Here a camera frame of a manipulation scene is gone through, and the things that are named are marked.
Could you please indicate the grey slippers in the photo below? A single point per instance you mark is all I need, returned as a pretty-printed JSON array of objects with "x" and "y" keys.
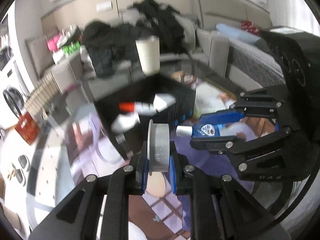
[{"x": 20, "y": 170}]

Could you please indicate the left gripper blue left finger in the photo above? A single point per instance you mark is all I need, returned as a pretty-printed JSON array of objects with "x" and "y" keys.
[{"x": 142, "y": 169}]

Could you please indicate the silver round tin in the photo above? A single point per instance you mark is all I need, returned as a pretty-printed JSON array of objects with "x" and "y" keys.
[{"x": 158, "y": 147}]

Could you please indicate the pile of black clothes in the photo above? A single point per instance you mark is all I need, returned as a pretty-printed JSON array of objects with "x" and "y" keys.
[{"x": 109, "y": 45}]

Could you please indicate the white rounded device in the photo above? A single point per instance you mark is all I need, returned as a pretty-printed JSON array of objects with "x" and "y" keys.
[{"x": 125, "y": 122}]

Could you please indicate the black cardboard box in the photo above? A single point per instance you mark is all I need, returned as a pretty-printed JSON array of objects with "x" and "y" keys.
[{"x": 144, "y": 90}]

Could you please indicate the white wall switch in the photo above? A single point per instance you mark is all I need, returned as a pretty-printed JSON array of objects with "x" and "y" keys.
[{"x": 104, "y": 6}]

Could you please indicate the light blue pillow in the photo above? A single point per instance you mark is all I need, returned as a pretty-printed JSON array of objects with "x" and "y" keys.
[{"x": 237, "y": 33}]

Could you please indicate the red patterned cloth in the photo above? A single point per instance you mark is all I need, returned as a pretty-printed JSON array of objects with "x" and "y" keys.
[{"x": 250, "y": 27}]

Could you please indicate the blue glass bottle white cap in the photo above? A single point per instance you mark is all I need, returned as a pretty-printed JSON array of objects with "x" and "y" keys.
[{"x": 207, "y": 131}]

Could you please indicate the washing machine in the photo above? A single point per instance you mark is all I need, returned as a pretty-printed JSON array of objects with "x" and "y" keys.
[{"x": 13, "y": 95}]

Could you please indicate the white rectangular box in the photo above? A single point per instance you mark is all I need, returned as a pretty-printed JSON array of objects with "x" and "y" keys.
[{"x": 163, "y": 100}]

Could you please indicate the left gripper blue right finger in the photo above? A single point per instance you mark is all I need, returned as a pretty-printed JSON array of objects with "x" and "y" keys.
[{"x": 178, "y": 180}]

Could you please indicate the grey cushion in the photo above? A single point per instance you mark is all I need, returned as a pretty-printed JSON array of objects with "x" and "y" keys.
[{"x": 40, "y": 55}]

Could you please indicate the cream tumbler cup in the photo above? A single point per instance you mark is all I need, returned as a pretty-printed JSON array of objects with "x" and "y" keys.
[{"x": 149, "y": 54}]

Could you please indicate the red gift bag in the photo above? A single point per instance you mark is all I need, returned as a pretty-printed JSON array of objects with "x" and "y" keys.
[{"x": 27, "y": 128}]

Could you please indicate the wicker laundry basket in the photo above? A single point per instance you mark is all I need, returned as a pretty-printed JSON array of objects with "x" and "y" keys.
[{"x": 42, "y": 95}]

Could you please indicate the pink plush toy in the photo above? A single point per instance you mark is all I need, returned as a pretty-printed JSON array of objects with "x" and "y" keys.
[{"x": 52, "y": 43}]

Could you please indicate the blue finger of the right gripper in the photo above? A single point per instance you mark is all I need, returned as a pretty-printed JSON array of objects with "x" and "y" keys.
[
  {"x": 228, "y": 116},
  {"x": 214, "y": 144}
]

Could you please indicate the glue bottle orange cap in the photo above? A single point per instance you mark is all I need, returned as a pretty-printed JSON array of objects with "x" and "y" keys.
[{"x": 142, "y": 108}]

